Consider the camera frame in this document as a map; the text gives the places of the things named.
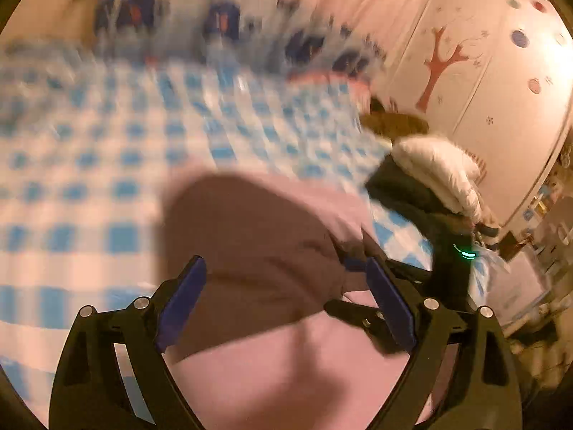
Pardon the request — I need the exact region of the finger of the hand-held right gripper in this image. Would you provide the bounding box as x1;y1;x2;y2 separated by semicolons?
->
333;237;433;285
323;299;419;355

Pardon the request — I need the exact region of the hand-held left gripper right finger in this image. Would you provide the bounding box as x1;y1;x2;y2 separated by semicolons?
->
365;257;524;430

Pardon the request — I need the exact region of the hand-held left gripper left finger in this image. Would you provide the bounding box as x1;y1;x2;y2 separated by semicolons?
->
48;254;207;430

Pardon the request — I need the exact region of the pink and brown jacket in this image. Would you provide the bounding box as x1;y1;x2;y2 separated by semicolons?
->
161;168;453;430

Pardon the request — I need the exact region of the white storage box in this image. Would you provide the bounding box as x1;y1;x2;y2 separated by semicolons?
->
495;255;555;325

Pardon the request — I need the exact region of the dark garment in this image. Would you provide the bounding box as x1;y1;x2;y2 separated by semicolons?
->
365;157;448;234

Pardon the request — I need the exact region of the white fluffy garment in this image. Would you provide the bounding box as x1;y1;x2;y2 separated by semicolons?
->
393;137;483;222

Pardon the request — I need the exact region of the blue checked bed cover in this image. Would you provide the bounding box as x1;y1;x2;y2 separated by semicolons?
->
0;42;488;426

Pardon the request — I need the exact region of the white wardrobe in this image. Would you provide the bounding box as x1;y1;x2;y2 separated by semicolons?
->
371;0;573;234

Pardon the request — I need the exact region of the pink cloth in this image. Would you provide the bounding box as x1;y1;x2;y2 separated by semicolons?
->
286;69;372;95

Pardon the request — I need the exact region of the whale print curtain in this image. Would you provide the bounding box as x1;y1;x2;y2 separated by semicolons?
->
90;0;390;81

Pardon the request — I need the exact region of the red tree wall sticker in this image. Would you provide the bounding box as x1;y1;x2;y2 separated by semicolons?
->
415;26;470;113

